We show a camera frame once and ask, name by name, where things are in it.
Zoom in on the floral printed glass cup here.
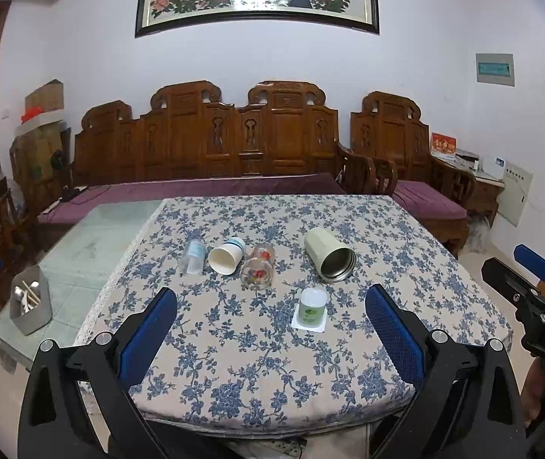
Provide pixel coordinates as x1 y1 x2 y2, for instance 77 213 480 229
240 243 276 291

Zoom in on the carved wooden armchair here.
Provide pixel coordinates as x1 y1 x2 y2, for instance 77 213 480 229
337 91 477 255

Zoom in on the white square coaster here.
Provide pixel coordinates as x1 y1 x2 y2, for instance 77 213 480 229
292 303 329 333

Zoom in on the white power strip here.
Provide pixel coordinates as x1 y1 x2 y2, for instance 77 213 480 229
253 437 309 459

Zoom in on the red desk calendar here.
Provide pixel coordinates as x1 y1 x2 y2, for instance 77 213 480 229
430 132 459 161

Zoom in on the wooden side table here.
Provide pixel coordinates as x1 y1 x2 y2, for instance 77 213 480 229
461 158 505 228

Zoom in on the carved wooden sofa bench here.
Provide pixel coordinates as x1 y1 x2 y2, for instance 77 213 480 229
69 80 350 197

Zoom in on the white wall cabinet box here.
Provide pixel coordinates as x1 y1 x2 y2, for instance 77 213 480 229
496 163 534 227

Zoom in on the clear plastic bottle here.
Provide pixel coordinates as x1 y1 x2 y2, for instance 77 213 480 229
179 239 206 275

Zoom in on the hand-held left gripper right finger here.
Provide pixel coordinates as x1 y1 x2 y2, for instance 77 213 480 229
364 283 529 459

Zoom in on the purple armchair cushion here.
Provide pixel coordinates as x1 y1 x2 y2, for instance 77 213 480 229
391 180 469 223

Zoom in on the white paper cup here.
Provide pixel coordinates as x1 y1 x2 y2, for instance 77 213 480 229
207 238 246 275

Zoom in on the blue floral tablecloth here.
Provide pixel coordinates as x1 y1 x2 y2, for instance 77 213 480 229
74 194 514 437

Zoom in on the wall electrical panel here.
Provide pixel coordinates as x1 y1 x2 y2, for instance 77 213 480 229
474 52 516 88

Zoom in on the green-white cup upright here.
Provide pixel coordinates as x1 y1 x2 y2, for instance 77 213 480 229
299 288 327 324

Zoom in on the grey chopstick holder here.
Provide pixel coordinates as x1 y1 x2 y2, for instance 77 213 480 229
9 266 54 337

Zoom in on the purple sofa cushion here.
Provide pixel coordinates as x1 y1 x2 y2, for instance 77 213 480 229
37 172 350 226

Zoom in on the pale green thermos cup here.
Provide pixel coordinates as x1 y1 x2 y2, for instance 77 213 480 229
304 227 358 284

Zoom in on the cardboard box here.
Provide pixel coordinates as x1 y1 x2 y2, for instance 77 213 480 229
24 80 65 112

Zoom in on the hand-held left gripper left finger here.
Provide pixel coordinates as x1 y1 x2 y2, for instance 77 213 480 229
18 287 178 459

